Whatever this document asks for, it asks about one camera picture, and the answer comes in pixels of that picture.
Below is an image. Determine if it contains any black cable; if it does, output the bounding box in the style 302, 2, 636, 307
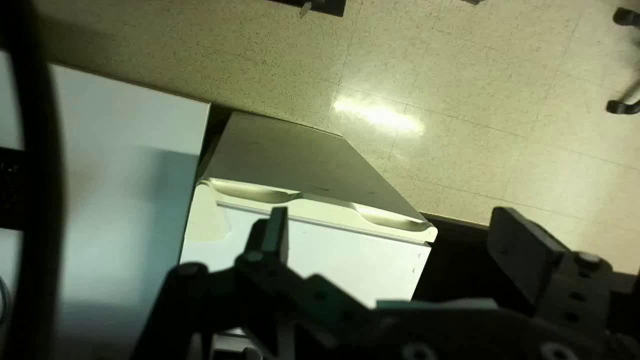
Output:
0, 0, 69, 360

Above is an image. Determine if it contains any office chair base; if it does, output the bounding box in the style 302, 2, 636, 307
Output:
604, 6, 640, 116

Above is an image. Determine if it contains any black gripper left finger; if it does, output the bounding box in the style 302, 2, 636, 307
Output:
234, 205, 288, 279

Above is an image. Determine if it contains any white mini fridge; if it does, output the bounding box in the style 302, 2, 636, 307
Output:
181, 112, 437, 306

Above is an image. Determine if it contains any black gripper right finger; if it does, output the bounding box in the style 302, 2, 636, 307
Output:
489, 205, 610, 327

